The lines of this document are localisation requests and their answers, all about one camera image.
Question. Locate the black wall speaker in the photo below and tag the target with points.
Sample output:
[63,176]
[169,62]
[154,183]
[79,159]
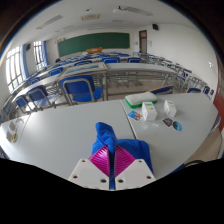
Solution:
[28,47]
[155,26]

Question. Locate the dark square card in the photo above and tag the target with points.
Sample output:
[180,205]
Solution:
[167,122]

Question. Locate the blue curtain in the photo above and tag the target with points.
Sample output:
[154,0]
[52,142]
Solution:
[45,52]
[25,60]

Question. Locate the group of ceiling lights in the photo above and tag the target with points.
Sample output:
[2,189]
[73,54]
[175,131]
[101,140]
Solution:
[50,21]

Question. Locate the green and white flat box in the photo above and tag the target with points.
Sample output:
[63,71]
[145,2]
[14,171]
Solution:
[140,99]

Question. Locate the blue round sticker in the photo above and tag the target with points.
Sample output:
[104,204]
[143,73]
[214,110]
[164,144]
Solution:
[177,126]

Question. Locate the blue orange picture card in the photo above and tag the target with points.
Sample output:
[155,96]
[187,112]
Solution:
[135,116]

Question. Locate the group of blue chairs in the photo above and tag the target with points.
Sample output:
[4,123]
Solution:
[78,88]

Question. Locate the blue towel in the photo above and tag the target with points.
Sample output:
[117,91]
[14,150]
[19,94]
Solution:
[105,133]

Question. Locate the red-brown double door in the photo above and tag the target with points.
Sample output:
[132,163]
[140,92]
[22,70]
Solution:
[220,93]

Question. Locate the green chalkboard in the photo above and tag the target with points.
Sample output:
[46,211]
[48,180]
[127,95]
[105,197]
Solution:
[93,44]

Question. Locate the ceiling air conditioner vent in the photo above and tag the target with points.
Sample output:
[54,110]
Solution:
[90,16]

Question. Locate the orange lectern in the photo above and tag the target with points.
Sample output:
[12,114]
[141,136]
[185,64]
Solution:
[94,50]

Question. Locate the tall white-framed window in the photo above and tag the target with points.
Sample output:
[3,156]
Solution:
[14,68]
[38,54]

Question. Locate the grey framed flat panel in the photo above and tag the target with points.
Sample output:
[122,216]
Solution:
[85,68]

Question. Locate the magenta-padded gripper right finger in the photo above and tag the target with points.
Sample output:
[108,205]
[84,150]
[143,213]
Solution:
[138,173]

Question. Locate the white box with printed label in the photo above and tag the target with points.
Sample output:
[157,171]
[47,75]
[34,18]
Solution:
[149,111]

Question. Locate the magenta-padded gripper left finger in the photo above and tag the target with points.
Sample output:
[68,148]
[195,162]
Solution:
[85,173]

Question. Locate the brown classroom door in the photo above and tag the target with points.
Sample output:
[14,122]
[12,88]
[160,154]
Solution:
[143,41]

